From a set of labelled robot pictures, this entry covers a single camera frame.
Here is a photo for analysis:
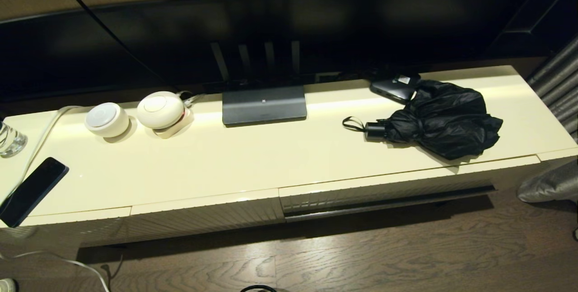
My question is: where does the white charging cable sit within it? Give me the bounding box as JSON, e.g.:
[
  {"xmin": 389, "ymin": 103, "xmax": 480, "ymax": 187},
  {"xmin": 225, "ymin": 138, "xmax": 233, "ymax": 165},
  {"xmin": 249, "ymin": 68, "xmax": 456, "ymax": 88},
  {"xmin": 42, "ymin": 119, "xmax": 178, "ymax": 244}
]
[{"xmin": 0, "ymin": 105, "xmax": 111, "ymax": 292}]

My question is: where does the cream drawer with bar handle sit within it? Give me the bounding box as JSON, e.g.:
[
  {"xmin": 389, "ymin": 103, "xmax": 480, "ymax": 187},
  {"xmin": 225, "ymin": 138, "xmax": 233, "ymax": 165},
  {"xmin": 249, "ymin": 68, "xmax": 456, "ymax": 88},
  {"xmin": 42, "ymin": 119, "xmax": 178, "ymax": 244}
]
[{"xmin": 279, "ymin": 155, "xmax": 541, "ymax": 222}]

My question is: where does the grey television base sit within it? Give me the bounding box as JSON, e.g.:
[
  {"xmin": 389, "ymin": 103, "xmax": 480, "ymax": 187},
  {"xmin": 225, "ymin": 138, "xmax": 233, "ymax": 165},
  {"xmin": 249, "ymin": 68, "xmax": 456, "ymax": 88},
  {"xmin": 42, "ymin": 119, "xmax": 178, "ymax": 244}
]
[{"xmin": 221, "ymin": 84, "xmax": 308, "ymax": 126}]

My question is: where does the black flat television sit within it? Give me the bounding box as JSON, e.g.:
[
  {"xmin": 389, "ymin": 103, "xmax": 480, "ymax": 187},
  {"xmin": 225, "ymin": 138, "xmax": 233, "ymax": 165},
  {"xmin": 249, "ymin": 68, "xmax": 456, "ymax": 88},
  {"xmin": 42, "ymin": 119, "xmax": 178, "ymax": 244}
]
[{"xmin": 90, "ymin": 0, "xmax": 542, "ymax": 89}]

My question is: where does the black set-top box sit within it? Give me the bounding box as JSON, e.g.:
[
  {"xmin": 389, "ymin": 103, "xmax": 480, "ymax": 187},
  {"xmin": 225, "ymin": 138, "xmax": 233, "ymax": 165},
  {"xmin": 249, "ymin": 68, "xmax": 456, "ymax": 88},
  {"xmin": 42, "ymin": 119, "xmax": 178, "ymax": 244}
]
[{"xmin": 370, "ymin": 72, "xmax": 421, "ymax": 104}]

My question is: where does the cream charging base plate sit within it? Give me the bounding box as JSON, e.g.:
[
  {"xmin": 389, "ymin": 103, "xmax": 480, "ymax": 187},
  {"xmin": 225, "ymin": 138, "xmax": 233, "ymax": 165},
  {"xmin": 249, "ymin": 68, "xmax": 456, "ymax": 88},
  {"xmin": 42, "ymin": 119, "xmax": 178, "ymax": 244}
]
[{"xmin": 151, "ymin": 107, "xmax": 196, "ymax": 139}]

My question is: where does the white round dome device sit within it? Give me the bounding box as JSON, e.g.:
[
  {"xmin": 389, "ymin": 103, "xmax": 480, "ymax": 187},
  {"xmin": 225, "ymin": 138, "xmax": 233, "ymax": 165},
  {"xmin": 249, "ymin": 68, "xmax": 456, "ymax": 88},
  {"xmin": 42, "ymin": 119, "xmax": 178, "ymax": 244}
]
[{"xmin": 137, "ymin": 91, "xmax": 186, "ymax": 129}]

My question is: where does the white round speaker grey ring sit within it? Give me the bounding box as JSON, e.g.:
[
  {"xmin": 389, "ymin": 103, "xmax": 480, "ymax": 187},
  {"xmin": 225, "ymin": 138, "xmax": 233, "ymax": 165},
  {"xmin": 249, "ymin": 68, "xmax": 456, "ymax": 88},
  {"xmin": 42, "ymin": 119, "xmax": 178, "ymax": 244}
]
[{"xmin": 84, "ymin": 102, "xmax": 131, "ymax": 138}]

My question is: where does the grey fabric cushion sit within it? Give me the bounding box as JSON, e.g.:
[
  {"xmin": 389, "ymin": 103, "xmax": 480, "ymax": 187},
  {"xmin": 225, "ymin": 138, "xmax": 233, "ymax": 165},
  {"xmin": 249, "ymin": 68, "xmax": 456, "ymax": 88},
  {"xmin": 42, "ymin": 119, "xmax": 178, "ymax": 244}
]
[{"xmin": 517, "ymin": 159, "xmax": 578, "ymax": 203}]

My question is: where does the black umbrella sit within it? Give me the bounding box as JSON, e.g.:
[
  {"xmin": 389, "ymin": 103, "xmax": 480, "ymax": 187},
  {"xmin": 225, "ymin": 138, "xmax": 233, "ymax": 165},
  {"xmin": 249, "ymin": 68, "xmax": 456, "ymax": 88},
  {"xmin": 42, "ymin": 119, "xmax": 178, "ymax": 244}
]
[{"xmin": 342, "ymin": 79, "xmax": 504, "ymax": 161}]

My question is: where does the grey pleated curtain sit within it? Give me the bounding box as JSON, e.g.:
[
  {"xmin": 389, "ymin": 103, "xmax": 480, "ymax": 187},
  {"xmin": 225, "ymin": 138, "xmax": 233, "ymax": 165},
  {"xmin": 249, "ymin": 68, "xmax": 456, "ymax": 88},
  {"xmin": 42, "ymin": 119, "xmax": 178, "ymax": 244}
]
[{"xmin": 526, "ymin": 35, "xmax": 578, "ymax": 141}]

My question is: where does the white cable bundle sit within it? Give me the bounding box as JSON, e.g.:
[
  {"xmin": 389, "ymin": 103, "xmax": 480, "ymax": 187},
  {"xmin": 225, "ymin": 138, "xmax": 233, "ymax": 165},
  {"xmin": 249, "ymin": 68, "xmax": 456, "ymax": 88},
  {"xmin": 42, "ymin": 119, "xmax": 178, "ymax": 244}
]
[{"xmin": 178, "ymin": 90, "xmax": 206, "ymax": 107}]

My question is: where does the blurred cream and black object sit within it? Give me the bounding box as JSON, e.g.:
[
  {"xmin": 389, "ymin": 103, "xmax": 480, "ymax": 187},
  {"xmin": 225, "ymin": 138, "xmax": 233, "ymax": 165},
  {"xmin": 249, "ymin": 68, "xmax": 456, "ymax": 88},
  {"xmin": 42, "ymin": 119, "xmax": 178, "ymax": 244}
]
[{"xmin": 0, "ymin": 65, "xmax": 578, "ymax": 248}]

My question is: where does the black smartphone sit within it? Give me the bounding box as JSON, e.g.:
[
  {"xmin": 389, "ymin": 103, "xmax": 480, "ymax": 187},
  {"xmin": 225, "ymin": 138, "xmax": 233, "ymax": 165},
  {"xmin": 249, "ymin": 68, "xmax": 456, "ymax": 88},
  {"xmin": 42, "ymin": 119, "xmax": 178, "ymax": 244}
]
[{"xmin": 0, "ymin": 157, "xmax": 70, "ymax": 228}]

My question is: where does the clear drinking glass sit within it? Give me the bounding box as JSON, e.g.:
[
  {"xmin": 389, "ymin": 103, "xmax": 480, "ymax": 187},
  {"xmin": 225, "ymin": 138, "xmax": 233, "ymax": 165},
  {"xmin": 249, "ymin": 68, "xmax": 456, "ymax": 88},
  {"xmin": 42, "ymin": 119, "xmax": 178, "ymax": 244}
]
[{"xmin": 0, "ymin": 121, "xmax": 28, "ymax": 157}]

